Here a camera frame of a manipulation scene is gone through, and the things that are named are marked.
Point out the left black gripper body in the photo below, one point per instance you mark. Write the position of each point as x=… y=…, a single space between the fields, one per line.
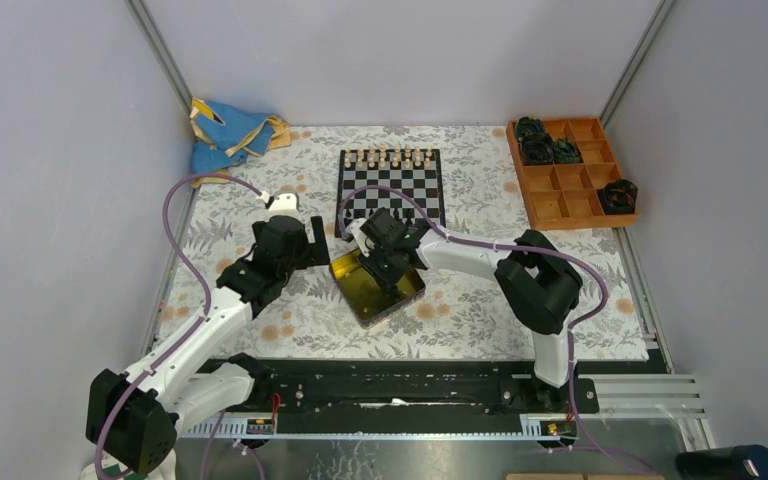
x=298 y=262

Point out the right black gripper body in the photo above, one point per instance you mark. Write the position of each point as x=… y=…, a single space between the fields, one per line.
x=379 y=263

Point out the yellow metal tray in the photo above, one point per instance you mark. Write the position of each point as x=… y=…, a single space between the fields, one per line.
x=368 y=302

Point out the black white chess board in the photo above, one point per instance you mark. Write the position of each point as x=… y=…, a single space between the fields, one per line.
x=358 y=195

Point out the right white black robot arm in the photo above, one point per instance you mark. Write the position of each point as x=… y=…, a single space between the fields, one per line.
x=540 y=287

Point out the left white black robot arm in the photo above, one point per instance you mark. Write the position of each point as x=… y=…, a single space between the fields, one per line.
x=137 y=416

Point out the row of white chess pieces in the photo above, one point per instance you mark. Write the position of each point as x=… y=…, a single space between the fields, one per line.
x=396 y=158

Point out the blue yellow cloth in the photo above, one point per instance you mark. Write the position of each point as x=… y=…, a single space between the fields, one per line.
x=227 y=136

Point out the orange compartment organizer tray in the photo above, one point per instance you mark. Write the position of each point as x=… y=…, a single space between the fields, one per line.
x=564 y=196

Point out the black coiled part middle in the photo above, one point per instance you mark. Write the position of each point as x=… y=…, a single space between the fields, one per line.
x=537 y=149

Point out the black coiled part top left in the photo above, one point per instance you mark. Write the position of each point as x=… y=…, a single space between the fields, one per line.
x=526 y=126

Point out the black coiled part in organizer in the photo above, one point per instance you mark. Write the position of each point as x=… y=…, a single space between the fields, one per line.
x=566 y=152

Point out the black part at tray edge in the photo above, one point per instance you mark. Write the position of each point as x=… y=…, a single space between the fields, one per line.
x=618 y=197

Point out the green white checkered paper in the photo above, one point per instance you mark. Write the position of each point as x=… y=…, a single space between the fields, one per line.
x=116 y=470

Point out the black mounting base rail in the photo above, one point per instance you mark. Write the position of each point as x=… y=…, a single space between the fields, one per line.
x=304 y=385

